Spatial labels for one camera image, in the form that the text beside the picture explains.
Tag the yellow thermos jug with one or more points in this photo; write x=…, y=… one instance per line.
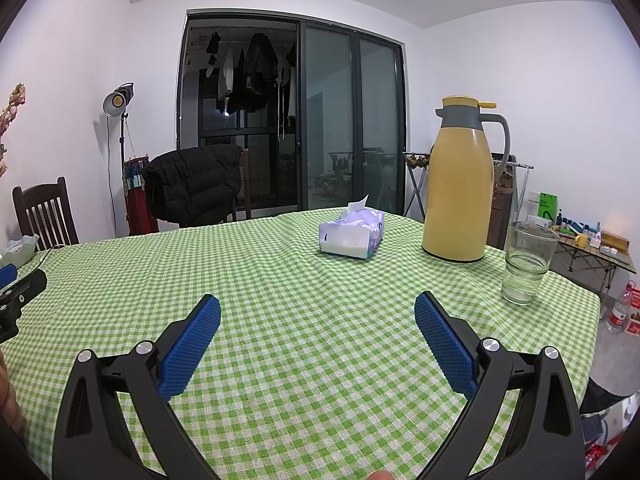
x=455, y=195

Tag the green checkered tablecloth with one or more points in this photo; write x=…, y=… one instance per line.
x=310, y=340

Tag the white wavy bowl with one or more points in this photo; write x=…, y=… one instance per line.
x=20, y=252

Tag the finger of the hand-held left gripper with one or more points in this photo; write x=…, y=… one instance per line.
x=7, y=275
x=30, y=284

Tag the red white carton box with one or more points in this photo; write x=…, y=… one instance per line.
x=634, y=310

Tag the brown cabinet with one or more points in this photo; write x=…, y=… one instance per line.
x=500, y=220

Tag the plastic bottle with red label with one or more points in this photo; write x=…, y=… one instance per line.
x=619, y=315

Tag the yellow mug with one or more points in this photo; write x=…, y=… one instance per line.
x=581, y=241

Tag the clear drinking glass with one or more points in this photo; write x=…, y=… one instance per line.
x=530, y=270

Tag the grey plastic bag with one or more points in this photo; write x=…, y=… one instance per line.
x=607, y=435

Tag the metal rack with dried food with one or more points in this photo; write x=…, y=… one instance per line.
x=417, y=160

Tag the black puffer jacket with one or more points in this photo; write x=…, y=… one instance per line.
x=195, y=185

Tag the folding slat table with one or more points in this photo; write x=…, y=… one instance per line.
x=615, y=260

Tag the wooden box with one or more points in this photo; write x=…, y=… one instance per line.
x=615, y=241

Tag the row of hanging clothes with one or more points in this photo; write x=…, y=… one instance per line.
x=260, y=60

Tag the green paper box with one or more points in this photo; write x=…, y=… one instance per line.
x=547, y=205

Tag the purple white tissue pack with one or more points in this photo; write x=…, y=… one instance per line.
x=350, y=240

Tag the sliding glass door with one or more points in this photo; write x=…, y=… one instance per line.
x=330, y=120

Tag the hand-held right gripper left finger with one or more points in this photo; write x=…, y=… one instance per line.
x=190, y=345

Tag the dark wooden chair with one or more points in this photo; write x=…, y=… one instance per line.
x=47, y=210

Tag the red cloth with striped band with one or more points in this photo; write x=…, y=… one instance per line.
x=140, y=210

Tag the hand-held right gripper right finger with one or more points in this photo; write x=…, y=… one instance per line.
x=447, y=347

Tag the person's right hand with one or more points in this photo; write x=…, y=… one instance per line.
x=380, y=476

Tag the studio light on stand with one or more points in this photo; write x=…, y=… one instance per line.
x=116, y=101

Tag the dried flowers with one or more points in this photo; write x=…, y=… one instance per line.
x=17, y=95

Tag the person's left hand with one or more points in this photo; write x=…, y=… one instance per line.
x=7, y=395

